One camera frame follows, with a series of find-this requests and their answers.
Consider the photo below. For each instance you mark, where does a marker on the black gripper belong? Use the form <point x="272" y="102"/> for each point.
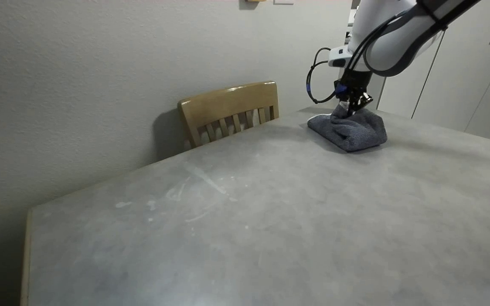
<point x="352" y="85"/>

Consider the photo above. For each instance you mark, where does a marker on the grey towel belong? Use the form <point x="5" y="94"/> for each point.
<point x="348" y="133"/>

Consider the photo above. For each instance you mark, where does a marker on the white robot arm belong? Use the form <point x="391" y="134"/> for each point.
<point x="384" y="38"/>

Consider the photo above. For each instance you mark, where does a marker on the wooden chair at wall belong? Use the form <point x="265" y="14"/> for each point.
<point x="228" y="111"/>

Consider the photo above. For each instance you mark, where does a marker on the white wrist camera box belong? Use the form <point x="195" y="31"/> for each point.
<point x="338" y="56"/>

